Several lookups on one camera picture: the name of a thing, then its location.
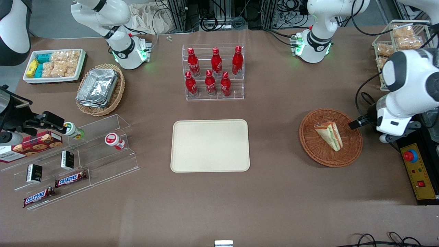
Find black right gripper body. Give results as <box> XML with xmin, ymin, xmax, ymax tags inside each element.
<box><xmin>0</xmin><ymin>86</ymin><xmax>36</xmax><ymax>133</ymax></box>

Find triangular sandwich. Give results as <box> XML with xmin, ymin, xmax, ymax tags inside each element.
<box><xmin>314</xmin><ymin>121</ymin><xmax>343</xmax><ymax>152</ymax></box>

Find brown round wicker basket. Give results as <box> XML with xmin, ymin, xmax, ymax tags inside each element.
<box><xmin>299</xmin><ymin>108</ymin><xmax>363</xmax><ymax>168</ymax></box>

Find aluminium foil tray stack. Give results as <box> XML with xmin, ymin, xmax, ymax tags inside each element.
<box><xmin>76</xmin><ymin>68</ymin><xmax>119</xmax><ymax>109</ymax></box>

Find white rectangular snack tray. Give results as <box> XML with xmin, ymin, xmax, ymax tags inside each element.
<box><xmin>23</xmin><ymin>49</ymin><xmax>86</xmax><ymax>84</ymax></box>

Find tan oval wicker basket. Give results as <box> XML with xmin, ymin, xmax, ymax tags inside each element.
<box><xmin>75</xmin><ymin>63</ymin><xmax>126</xmax><ymax>116</ymax></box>

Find cream plastic serving tray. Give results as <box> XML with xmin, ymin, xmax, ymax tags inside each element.
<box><xmin>170</xmin><ymin>119</ymin><xmax>250</xmax><ymax>173</ymax></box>

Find red tartan cookie box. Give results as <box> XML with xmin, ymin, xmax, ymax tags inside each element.
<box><xmin>0</xmin><ymin>131</ymin><xmax>63</xmax><ymax>164</ymax></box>

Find small green-capped drink bottle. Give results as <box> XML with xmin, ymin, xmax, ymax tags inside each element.
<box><xmin>63</xmin><ymin>122</ymin><xmax>85</xmax><ymax>140</ymax></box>

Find small black white box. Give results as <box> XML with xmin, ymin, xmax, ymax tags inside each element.
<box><xmin>26</xmin><ymin>164</ymin><xmax>43</xmax><ymax>184</ymax></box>
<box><xmin>61</xmin><ymin>150</ymin><xmax>75</xmax><ymax>171</ymax></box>

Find clear acrylic stepped shelf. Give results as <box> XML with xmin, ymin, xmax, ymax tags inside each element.
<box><xmin>0</xmin><ymin>137</ymin><xmax>92</xmax><ymax>211</ymax></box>
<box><xmin>67</xmin><ymin>114</ymin><xmax>141</xmax><ymax>188</ymax></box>

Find yellow snack pack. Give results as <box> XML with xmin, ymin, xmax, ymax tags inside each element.
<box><xmin>26</xmin><ymin>59</ymin><xmax>39</xmax><ymax>78</ymax></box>

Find yellow emergency stop control box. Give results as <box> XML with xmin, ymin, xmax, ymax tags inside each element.
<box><xmin>397</xmin><ymin>117</ymin><xmax>439</xmax><ymax>206</ymax></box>

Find brown snickers bar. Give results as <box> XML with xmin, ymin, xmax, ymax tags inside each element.
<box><xmin>55</xmin><ymin>171</ymin><xmax>88</xmax><ymax>188</ymax></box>
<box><xmin>23</xmin><ymin>187</ymin><xmax>56</xmax><ymax>209</ymax></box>

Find small red-capped drink bottle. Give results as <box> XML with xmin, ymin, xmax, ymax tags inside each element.
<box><xmin>105</xmin><ymin>133</ymin><xmax>126</xmax><ymax>150</ymax></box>

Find clear acrylic bottle rack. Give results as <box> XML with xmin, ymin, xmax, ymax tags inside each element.
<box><xmin>182</xmin><ymin>44</ymin><xmax>245</xmax><ymax>101</ymax></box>

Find red cola bottle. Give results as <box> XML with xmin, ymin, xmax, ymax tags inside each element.
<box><xmin>187</xmin><ymin>47</ymin><xmax>201</xmax><ymax>77</ymax></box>
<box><xmin>205</xmin><ymin>70</ymin><xmax>217</xmax><ymax>96</ymax></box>
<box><xmin>185</xmin><ymin>71</ymin><xmax>198</xmax><ymax>97</ymax></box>
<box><xmin>232</xmin><ymin>46</ymin><xmax>244</xmax><ymax>76</ymax></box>
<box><xmin>220</xmin><ymin>71</ymin><xmax>232</xmax><ymax>97</ymax></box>
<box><xmin>211</xmin><ymin>47</ymin><xmax>223</xmax><ymax>77</ymax></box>

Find beige crumpled cloth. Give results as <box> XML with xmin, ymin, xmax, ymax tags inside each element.
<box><xmin>128</xmin><ymin>3</ymin><xmax>174</xmax><ymax>35</ymax></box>

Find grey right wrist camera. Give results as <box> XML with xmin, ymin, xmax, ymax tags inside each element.
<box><xmin>0</xmin><ymin>132</ymin><xmax>23</xmax><ymax>145</ymax></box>

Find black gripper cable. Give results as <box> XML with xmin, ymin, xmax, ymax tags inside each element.
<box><xmin>355</xmin><ymin>71</ymin><xmax>390</xmax><ymax>120</ymax></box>

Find white wire rack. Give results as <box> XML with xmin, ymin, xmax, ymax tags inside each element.
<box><xmin>372</xmin><ymin>20</ymin><xmax>435</xmax><ymax>92</ymax></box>

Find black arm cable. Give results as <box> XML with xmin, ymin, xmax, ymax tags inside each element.
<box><xmin>343</xmin><ymin>0</ymin><xmax>396</xmax><ymax>37</ymax></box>

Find black base cables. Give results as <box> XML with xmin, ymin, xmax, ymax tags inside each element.
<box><xmin>263</xmin><ymin>28</ymin><xmax>299</xmax><ymax>47</ymax></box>

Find black floor cable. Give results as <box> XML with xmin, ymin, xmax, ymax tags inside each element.
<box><xmin>343</xmin><ymin>232</ymin><xmax>439</xmax><ymax>247</ymax></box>

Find black coiled cable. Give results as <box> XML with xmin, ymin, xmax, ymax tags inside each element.
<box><xmin>200</xmin><ymin>14</ymin><xmax>218</xmax><ymax>32</ymax></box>

